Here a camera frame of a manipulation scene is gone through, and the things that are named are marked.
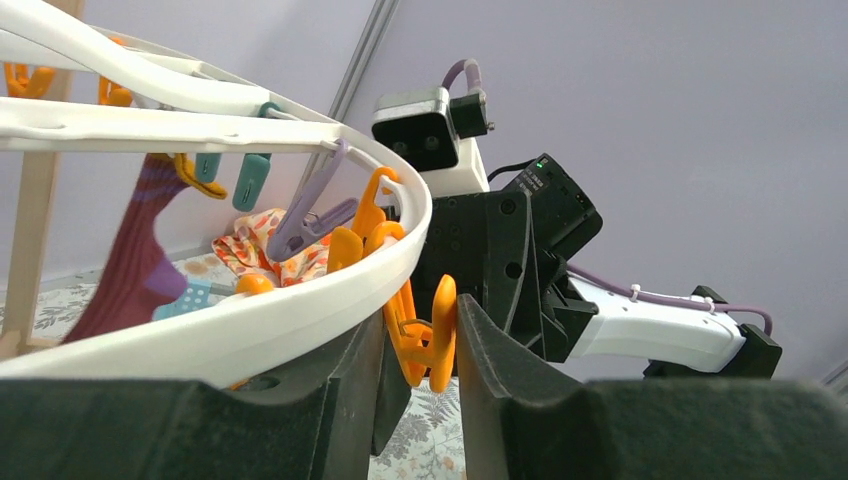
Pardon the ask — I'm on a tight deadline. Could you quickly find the maroon purple sock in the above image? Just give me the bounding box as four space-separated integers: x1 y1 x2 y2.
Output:
62 153 227 344

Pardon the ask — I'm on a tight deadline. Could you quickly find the white plastic clip hanger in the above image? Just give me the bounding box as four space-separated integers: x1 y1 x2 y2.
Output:
1 1 432 366

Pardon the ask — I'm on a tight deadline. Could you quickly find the wooden drying rack frame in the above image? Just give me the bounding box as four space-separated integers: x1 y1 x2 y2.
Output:
1 64 72 360

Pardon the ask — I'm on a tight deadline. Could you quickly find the floral orange cloth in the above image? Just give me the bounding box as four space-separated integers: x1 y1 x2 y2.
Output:
211 207 333 289

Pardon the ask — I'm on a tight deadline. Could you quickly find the orange clothespin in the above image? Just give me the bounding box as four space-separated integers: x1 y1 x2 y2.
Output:
326 167 406 274
235 273 275 296
383 275 458 393

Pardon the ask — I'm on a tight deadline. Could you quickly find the floral patterned table mat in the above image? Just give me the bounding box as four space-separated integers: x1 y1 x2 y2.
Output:
1 258 466 479

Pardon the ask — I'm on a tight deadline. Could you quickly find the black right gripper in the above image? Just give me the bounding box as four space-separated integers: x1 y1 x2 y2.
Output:
371 191 599 456

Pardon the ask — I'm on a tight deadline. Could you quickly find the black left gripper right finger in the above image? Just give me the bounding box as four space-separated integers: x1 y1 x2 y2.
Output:
457 295 847 479

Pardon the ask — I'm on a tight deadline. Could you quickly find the light blue plastic basket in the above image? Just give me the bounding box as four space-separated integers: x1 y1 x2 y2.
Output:
152 280 212 321

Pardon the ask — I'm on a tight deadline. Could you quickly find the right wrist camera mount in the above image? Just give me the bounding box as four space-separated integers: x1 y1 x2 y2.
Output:
371 86 490 198

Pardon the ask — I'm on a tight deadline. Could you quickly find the purple clothespin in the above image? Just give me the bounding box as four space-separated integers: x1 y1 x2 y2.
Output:
266 139 359 262

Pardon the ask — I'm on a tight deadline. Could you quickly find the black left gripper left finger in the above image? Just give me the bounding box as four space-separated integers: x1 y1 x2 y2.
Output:
1 314 384 479

